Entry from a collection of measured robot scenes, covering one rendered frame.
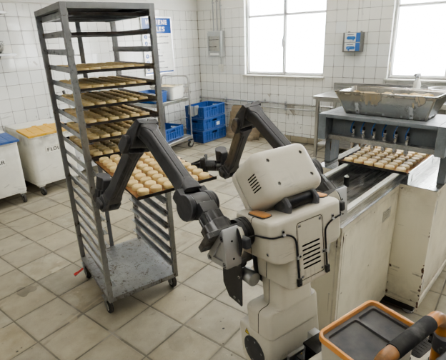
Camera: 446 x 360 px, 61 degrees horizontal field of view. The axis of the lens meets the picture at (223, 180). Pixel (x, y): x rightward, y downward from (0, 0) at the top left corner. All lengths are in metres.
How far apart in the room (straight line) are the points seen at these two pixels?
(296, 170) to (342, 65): 4.86
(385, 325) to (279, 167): 0.50
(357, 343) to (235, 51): 6.05
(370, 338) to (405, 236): 1.40
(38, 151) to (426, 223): 3.86
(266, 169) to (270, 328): 0.50
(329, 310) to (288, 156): 1.07
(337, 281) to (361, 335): 0.80
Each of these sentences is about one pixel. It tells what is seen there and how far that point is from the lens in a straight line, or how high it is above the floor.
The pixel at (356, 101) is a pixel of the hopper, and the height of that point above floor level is 1.26.
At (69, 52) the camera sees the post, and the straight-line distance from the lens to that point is 2.07.
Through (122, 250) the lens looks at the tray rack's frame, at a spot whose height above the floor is 0.15.
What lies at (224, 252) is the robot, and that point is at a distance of 1.00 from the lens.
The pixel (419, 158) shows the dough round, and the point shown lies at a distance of 2.57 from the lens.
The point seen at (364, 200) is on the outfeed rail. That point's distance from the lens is 1.92.
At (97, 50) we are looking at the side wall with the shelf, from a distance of 5.83.
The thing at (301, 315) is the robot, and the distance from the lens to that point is 1.31.
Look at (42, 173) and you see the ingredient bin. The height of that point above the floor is 0.27.
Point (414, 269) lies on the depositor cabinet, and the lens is 2.52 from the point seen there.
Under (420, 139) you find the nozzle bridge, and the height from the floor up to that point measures 1.08.
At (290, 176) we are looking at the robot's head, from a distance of 1.06.
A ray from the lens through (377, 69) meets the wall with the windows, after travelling 5.74.
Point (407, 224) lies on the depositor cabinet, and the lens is 2.41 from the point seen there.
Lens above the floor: 1.63
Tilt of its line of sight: 20 degrees down
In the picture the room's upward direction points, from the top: 2 degrees counter-clockwise
